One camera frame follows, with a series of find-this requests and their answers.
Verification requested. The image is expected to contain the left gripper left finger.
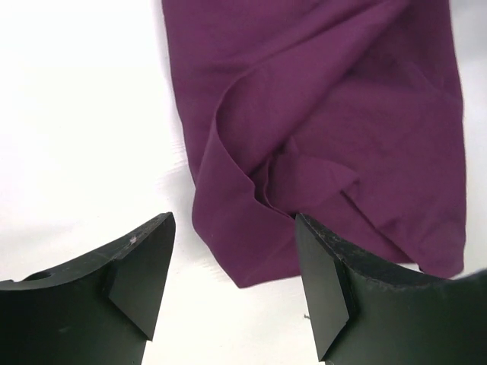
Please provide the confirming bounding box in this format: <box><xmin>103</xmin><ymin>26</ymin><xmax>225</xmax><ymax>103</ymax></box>
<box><xmin>1</xmin><ymin>212</ymin><xmax>175</xmax><ymax>365</ymax></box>

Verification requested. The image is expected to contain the purple surgical drape cloth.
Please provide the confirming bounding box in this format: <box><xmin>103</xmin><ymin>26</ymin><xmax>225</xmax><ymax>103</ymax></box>
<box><xmin>162</xmin><ymin>1</ymin><xmax>466</xmax><ymax>288</ymax></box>

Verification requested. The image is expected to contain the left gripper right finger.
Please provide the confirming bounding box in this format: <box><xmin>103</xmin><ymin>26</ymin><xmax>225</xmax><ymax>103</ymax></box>
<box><xmin>295</xmin><ymin>214</ymin><xmax>486</xmax><ymax>365</ymax></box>

